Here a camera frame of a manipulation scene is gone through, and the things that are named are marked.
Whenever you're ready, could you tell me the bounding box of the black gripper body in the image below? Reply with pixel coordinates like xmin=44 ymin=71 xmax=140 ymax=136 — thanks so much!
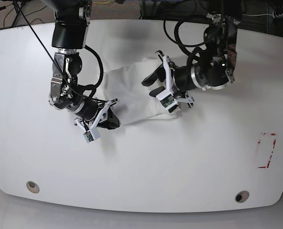
xmin=172 ymin=65 xmax=194 ymax=95
xmin=73 ymin=99 xmax=107 ymax=124

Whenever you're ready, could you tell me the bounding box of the white printed t-shirt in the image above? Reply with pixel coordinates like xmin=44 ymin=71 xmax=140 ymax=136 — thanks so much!
xmin=101 ymin=57 xmax=178 ymax=125

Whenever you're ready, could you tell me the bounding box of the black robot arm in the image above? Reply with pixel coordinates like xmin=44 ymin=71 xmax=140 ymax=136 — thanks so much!
xmin=45 ymin=0 xmax=107 ymax=127
xmin=167 ymin=12 xmax=238 ymax=98

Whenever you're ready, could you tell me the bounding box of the red tape rectangle marking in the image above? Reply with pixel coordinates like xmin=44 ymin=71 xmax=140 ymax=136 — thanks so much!
xmin=254 ymin=133 xmax=277 ymax=169

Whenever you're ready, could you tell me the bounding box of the black tripod stand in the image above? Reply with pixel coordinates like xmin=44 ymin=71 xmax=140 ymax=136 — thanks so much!
xmin=10 ymin=0 xmax=30 ymax=28

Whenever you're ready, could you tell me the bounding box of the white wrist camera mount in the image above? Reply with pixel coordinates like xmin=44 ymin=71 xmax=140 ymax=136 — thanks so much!
xmin=74 ymin=98 xmax=118 ymax=143
xmin=156 ymin=50 xmax=194 ymax=114

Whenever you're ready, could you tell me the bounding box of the left table cable grommet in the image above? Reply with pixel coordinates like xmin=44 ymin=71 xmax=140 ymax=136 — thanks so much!
xmin=26 ymin=181 xmax=40 ymax=194

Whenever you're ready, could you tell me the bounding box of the table cable grommet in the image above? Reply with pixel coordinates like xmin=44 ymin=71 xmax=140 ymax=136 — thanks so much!
xmin=26 ymin=181 xmax=40 ymax=194
xmin=235 ymin=190 xmax=250 ymax=203

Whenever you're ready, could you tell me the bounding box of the right table cable grommet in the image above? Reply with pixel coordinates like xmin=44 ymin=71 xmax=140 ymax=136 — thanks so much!
xmin=235 ymin=190 xmax=250 ymax=203

